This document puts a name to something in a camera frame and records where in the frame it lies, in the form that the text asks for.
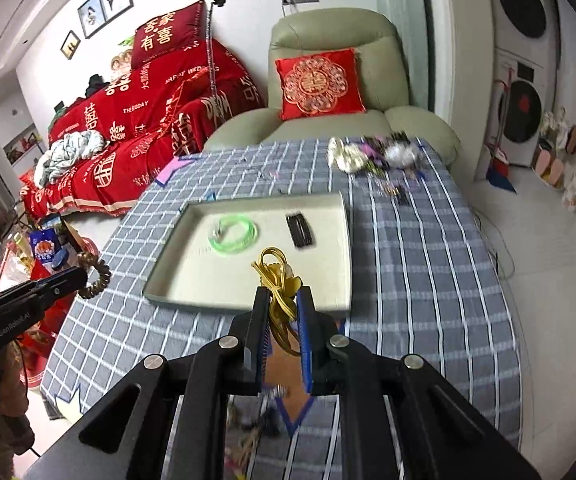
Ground yellow hair tie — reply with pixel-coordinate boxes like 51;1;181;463
250;245;304;359

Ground green leather armchair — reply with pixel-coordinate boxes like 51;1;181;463
205;8;460;166

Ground red embroidered cushion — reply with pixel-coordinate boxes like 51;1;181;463
275;48;366;122

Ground blue snack box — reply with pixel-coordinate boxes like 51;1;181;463
29;228;62;264

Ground large framed picture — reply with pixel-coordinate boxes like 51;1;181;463
78;0;134;39

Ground slippers rack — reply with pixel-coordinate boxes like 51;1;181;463
532;106;576;211

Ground grey checked tablecloth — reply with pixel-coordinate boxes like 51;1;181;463
29;141;535;479

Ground clear plastic bag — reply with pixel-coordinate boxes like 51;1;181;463
383;141;420;169

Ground cream scrunchie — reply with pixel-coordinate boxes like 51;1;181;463
327;138;369;174

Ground pink star sticker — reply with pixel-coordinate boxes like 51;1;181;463
154;157;197;188

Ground cream shallow tray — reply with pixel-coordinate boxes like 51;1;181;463
143;193;352;318

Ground dark patterned scrunchie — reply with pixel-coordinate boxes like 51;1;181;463
359;131;411;176

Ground washing machine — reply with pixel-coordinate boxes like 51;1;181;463
492;0;557;68
485;48;553;167

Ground dark red pillow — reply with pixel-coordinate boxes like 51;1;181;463
132;0;205;70

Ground green translucent bangle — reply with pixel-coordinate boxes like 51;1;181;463
209;214;257;255

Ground upper washing machine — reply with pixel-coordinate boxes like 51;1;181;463
492;0;557;68

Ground lower washing machine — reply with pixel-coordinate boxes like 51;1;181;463
485;48;553;167

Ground orange star sticker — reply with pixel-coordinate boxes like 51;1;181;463
264;336;314;437

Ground red bedspread bed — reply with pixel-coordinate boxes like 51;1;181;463
20;40;263;220

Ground small framed picture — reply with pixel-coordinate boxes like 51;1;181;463
60;30;81;60

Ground grey crumpled cloth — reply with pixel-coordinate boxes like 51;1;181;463
33;130;107;188

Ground black hair clip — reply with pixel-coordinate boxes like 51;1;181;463
286;212;314;249

